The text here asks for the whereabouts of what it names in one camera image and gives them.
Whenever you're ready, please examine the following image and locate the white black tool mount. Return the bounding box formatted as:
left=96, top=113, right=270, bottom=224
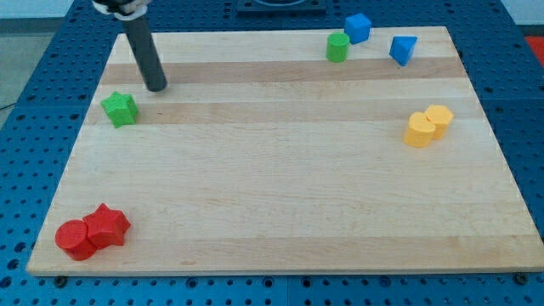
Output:
left=92, top=0, right=151, bottom=21

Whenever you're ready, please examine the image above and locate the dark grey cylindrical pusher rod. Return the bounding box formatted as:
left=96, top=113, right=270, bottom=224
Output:
left=122, top=15, right=167, bottom=92

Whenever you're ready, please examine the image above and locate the green star block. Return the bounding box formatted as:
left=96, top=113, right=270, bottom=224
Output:
left=100, top=92, right=139, bottom=128

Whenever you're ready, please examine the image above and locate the light wooden board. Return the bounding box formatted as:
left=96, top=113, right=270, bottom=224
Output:
left=26, top=26, right=543, bottom=276

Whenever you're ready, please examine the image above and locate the red star block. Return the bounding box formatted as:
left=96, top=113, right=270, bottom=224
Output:
left=82, top=203, right=131, bottom=249

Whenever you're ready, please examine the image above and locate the green cylinder block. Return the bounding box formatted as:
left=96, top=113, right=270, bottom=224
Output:
left=326, top=32, right=349, bottom=63

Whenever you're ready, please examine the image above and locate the red cylinder block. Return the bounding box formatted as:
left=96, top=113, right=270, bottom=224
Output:
left=54, top=219, right=97, bottom=261

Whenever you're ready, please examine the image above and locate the blue cube block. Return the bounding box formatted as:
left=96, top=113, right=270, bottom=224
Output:
left=344, top=14, right=372, bottom=44

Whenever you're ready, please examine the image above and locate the blue triangle block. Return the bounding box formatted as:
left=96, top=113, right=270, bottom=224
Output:
left=389, top=36, right=417, bottom=66

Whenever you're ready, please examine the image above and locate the yellow heart block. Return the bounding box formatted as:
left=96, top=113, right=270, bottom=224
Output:
left=403, top=112, right=436, bottom=148

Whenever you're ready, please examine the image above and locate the yellow hexagon block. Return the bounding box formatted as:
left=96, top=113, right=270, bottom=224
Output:
left=424, top=105, right=454, bottom=139

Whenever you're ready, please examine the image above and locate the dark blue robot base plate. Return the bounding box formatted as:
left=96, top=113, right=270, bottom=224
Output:
left=235, top=0, right=327, bottom=15

